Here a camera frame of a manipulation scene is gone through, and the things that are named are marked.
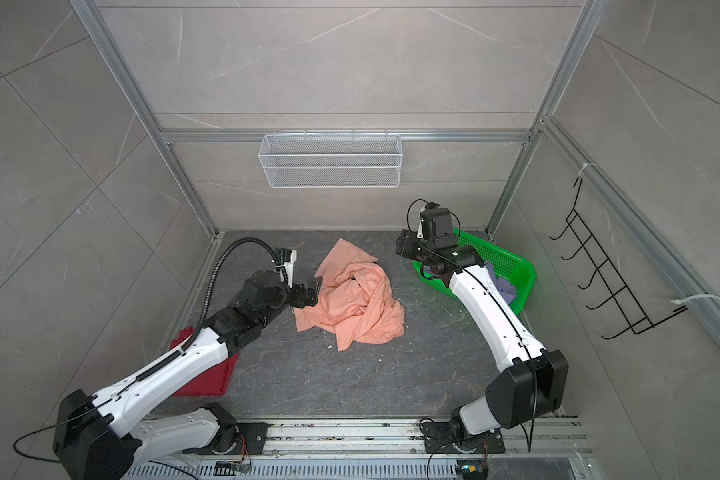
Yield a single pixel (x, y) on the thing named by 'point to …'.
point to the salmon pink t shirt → (355, 299)
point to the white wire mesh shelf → (331, 161)
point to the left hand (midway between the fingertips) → (305, 269)
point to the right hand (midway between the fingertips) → (405, 239)
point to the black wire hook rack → (589, 249)
